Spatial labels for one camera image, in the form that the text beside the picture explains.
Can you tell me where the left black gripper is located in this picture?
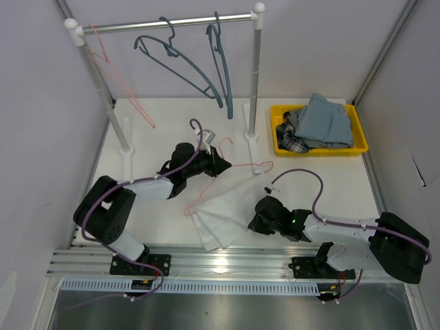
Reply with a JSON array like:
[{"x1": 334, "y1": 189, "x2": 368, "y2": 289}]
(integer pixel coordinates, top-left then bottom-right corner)
[{"x1": 183, "y1": 144, "x2": 230, "y2": 179}]

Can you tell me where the white skirt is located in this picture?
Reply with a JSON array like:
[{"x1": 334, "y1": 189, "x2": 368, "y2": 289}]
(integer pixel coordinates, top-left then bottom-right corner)
[{"x1": 189, "y1": 174, "x2": 270, "y2": 252}]

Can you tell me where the pink wire hanger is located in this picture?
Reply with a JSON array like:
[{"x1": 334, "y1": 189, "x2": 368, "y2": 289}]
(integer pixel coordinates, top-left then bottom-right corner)
[{"x1": 184, "y1": 137, "x2": 275, "y2": 217}]

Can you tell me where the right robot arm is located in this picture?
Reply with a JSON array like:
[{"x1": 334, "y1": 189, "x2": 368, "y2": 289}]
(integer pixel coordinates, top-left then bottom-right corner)
[{"x1": 248, "y1": 196, "x2": 430, "y2": 284}]

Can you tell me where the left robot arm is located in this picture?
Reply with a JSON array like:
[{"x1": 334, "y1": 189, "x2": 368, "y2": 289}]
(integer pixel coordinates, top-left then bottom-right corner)
[{"x1": 73, "y1": 142, "x2": 232, "y2": 275}]

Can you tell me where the teal hanger right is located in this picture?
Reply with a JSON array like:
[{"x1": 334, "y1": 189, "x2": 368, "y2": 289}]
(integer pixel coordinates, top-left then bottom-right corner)
[{"x1": 206, "y1": 11, "x2": 234, "y2": 120}]

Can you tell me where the teal hanger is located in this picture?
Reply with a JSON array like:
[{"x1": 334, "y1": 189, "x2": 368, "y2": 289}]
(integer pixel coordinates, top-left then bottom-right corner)
[
  {"x1": 206, "y1": 11, "x2": 234, "y2": 120},
  {"x1": 133, "y1": 16, "x2": 224, "y2": 109}
]

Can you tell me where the teal hanger left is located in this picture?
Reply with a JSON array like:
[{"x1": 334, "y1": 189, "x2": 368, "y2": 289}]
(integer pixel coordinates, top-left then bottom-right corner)
[{"x1": 133, "y1": 16, "x2": 224, "y2": 109}]

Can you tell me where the pink hanger far left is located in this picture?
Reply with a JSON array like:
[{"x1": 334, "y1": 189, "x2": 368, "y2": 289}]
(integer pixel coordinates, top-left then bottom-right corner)
[{"x1": 86, "y1": 26, "x2": 156, "y2": 129}]

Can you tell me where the silver clothes rack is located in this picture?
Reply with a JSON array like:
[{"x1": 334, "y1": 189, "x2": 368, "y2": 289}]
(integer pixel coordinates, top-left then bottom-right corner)
[{"x1": 63, "y1": 1, "x2": 266, "y2": 185}]

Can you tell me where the blue grey garment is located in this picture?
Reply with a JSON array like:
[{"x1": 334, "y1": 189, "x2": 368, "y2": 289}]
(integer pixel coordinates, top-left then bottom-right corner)
[{"x1": 282, "y1": 93, "x2": 354, "y2": 151}]

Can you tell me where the yellow plastic bin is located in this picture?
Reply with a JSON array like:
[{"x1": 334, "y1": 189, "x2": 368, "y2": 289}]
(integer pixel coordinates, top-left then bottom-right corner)
[{"x1": 269, "y1": 104, "x2": 369, "y2": 157}]

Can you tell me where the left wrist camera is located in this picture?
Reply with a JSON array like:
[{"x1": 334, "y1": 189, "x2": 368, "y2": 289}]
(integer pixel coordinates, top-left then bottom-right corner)
[{"x1": 202, "y1": 129, "x2": 216, "y2": 145}]

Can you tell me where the aluminium rail base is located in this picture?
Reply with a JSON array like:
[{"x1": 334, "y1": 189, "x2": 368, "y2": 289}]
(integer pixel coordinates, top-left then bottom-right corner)
[{"x1": 46, "y1": 242, "x2": 422, "y2": 285}]

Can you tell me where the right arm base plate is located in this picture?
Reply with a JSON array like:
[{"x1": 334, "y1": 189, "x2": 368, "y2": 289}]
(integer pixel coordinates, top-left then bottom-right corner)
[{"x1": 288, "y1": 256, "x2": 356, "y2": 280}]

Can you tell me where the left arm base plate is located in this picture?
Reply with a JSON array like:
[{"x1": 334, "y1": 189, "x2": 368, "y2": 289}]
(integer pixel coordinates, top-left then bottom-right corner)
[{"x1": 109, "y1": 253, "x2": 171, "y2": 276}]

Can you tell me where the white slotted cable duct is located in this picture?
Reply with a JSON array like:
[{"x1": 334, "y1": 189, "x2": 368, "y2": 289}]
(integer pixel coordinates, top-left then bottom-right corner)
[{"x1": 60, "y1": 278, "x2": 320, "y2": 296}]

